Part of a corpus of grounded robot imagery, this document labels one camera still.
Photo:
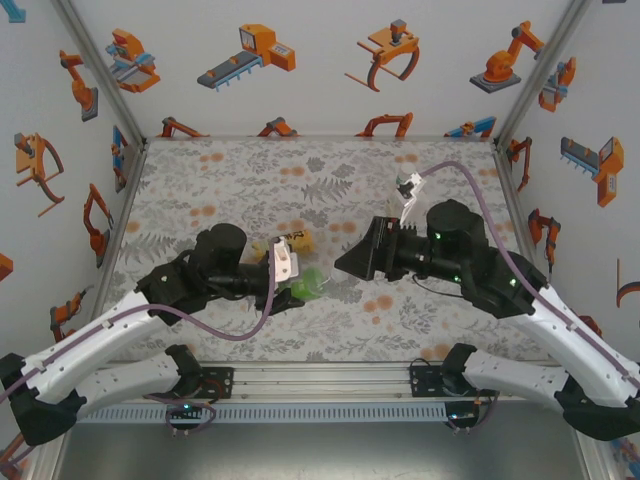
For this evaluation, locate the small clear bottle green label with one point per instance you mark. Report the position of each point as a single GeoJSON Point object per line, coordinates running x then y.
{"type": "Point", "coordinates": [310, 285]}

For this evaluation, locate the yellow labelled plastic bottle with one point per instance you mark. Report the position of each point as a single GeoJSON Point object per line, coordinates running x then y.
{"type": "Point", "coordinates": [302, 242]}

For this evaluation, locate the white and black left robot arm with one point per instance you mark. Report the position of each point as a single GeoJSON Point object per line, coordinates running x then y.
{"type": "Point", "coordinates": [100, 350]}

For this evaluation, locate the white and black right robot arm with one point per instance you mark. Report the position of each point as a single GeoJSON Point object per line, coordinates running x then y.
{"type": "Point", "coordinates": [510, 375]}

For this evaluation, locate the small controller board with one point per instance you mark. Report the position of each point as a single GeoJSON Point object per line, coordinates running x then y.
{"type": "Point", "coordinates": [462, 416]}
{"type": "Point", "coordinates": [185, 410]}

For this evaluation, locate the grey metal sheet panel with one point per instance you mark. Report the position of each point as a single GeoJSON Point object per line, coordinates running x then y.
{"type": "Point", "coordinates": [320, 450]}

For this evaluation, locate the aluminium side rail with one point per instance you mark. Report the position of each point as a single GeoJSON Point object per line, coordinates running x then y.
{"type": "Point", "coordinates": [129, 190]}
{"type": "Point", "coordinates": [524, 225]}

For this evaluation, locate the long aluminium base rail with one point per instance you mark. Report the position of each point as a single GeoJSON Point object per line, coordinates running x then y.
{"type": "Point", "coordinates": [325, 382]}

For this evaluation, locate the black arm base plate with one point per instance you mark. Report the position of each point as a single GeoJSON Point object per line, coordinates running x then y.
{"type": "Point", "coordinates": [225, 382]}
{"type": "Point", "coordinates": [420, 382]}

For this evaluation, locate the aluminium back rail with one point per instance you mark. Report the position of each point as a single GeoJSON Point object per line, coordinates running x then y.
{"type": "Point", "coordinates": [320, 138]}

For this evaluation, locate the aluminium frame post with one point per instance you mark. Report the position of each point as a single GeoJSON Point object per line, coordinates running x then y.
{"type": "Point", "coordinates": [538, 75]}
{"type": "Point", "coordinates": [104, 75]}

